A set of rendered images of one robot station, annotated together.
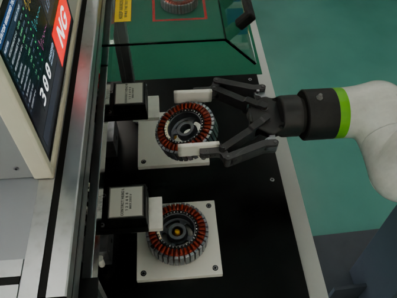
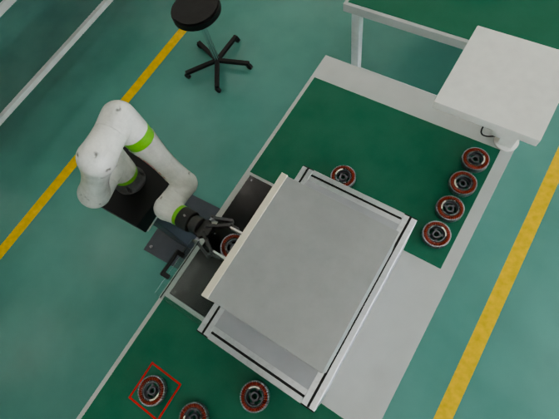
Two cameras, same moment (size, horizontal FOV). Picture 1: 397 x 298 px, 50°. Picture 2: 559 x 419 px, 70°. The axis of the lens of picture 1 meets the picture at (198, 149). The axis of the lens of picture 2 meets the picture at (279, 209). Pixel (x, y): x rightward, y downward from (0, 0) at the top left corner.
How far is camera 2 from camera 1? 1.26 m
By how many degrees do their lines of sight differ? 54
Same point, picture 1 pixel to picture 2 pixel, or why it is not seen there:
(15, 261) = (309, 179)
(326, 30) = not seen: outside the picture
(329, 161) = (142, 313)
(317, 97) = (185, 215)
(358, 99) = (173, 207)
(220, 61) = (175, 319)
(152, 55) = (203, 351)
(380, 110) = (172, 198)
